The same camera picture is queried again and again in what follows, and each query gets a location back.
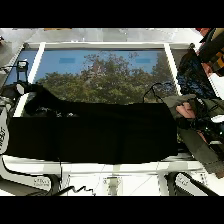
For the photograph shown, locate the black pants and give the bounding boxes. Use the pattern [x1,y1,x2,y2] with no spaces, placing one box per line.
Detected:
[4,83,180,165]

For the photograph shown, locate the heap of clothes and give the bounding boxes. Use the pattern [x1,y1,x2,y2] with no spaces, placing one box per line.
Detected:
[196,28,224,78]

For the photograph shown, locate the pink garment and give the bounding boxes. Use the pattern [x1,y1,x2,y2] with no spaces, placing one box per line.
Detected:
[175,102,197,120]

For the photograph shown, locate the olive green garment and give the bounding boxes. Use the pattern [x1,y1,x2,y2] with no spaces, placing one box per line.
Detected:
[163,94,224,180]

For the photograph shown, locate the black cable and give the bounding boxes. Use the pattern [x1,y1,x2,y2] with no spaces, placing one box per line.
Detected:
[142,81,177,104]
[49,159,98,197]

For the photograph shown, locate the silver frame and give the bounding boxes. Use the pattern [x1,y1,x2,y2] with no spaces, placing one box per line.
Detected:
[0,41,224,197]

